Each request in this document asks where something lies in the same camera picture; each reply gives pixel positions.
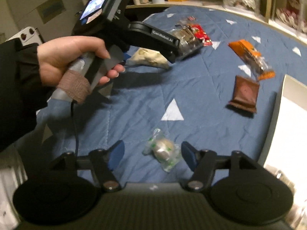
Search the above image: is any black sleeve left forearm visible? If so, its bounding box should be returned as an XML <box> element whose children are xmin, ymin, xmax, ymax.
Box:
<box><xmin>1</xmin><ymin>38</ymin><xmax>54</xmax><ymax>151</ymax></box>

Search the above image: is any person left hand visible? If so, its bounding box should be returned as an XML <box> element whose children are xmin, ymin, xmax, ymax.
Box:
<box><xmin>37</xmin><ymin>36</ymin><xmax>110</xmax><ymax>87</ymax></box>

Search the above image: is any clear green round snack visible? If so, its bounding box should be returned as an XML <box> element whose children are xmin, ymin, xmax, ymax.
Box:
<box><xmin>142</xmin><ymin>128</ymin><xmax>182</xmax><ymax>172</ymax></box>

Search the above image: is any cream snack pouch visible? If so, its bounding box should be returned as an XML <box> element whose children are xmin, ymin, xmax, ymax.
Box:
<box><xmin>126</xmin><ymin>48</ymin><xmax>170</xmax><ymax>70</ymax></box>

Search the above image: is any blue triangle pattern bedsheet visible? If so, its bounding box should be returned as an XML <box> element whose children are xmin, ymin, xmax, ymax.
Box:
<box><xmin>35</xmin><ymin>6</ymin><xmax>306</xmax><ymax>183</ymax></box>

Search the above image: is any white shallow tray box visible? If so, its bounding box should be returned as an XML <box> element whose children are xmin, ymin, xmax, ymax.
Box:
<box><xmin>258</xmin><ymin>75</ymin><xmax>306</xmax><ymax>200</ymax></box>

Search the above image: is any brown square snack packet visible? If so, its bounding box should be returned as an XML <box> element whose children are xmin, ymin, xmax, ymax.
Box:
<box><xmin>228</xmin><ymin>75</ymin><xmax>260</xmax><ymax>114</ymax></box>

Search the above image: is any clear dark snack packet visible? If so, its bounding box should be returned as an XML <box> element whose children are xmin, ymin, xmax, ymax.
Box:
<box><xmin>169</xmin><ymin>26</ymin><xmax>203</xmax><ymax>60</ymax></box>

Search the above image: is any red snack packet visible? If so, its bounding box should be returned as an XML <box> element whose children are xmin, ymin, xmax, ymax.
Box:
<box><xmin>187</xmin><ymin>16</ymin><xmax>212</xmax><ymax>47</ymax></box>

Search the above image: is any orange clear snack packet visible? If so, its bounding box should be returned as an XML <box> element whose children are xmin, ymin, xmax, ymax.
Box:
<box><xmin>228</xmin><ymin>39</ymin><xmax>275</xmax><ymax>81</ymax></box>

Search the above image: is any wooden headboard shelf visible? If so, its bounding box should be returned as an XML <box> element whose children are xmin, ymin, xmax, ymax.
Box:
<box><xmin>126</xmin><ymin>0</ymin><xmax>306</xmax><ymax>43</ymax></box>

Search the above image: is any red doll glass dome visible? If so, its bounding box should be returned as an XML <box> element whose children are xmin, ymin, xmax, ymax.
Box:
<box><xmin>272</xmin><ymin>0</ymin><xmax>306</xmax><ymax>38</ymax></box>

